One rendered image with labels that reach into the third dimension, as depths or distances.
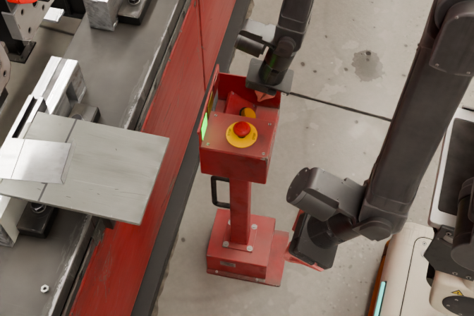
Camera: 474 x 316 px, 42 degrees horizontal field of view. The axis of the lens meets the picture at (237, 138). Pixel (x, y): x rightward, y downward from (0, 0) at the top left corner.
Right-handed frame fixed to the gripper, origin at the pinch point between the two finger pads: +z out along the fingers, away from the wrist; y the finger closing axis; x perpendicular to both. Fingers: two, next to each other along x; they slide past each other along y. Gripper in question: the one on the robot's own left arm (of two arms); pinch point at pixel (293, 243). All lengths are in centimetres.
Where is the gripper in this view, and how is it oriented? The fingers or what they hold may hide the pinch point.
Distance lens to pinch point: 105.4
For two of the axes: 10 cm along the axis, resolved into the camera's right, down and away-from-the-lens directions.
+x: 8.4, 4.9, 2.2
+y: -3.2, 7.9, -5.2
